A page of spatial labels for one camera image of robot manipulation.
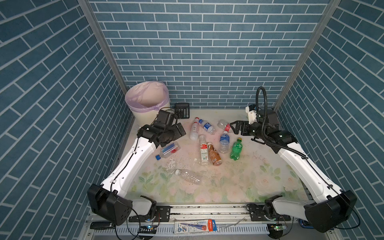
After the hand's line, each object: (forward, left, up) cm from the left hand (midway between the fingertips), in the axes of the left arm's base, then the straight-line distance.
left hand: (179, 133), depth 78 cm
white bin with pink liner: (+31, +25, -3) cm, 40 cm away
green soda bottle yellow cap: (0, -34, -17) cm, 38 cm away
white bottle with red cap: (+14, -8, -18) cm, 24 cm away
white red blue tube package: (-39, -2, -22) cm, 44 cm away
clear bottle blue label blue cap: (+19, -17, -19) cm, 31 cm away
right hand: (+3, -29, +6) cm, 30 cm away
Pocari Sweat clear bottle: (+7, -28, -21) cm, 36 cm away
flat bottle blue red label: (0, +8, -19) cm, 21 cm away
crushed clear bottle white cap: (-15, -5, -22) cm, 27 cm away
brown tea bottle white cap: (-4, -20, -18) cm, 27 cm away
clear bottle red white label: (0, -14, -18) cm, 22 cm away
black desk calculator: (+39, +2, -22) cm, 44 cm away
